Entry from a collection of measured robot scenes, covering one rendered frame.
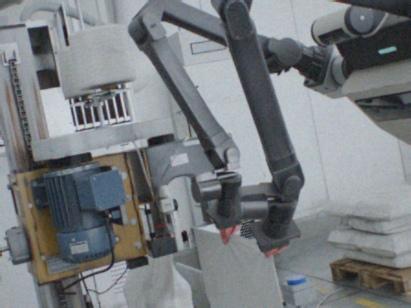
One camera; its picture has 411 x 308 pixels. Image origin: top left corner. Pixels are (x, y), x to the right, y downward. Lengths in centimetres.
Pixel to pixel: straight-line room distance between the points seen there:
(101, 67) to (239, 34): 68
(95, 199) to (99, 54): 38
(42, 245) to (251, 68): 94
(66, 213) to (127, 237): 29
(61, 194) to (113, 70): 35
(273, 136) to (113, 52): 64
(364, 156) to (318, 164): 57
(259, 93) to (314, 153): 571
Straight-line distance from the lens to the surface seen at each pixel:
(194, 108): 167
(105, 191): 171
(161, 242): 203
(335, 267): 520
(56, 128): 421
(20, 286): 474
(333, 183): 709
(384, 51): 166
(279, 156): 133
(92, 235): 177
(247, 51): 123
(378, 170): 741
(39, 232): 195
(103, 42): 181
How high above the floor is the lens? 139
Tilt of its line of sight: 3 degrees down
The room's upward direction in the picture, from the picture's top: 11 degrees counter-clockwise
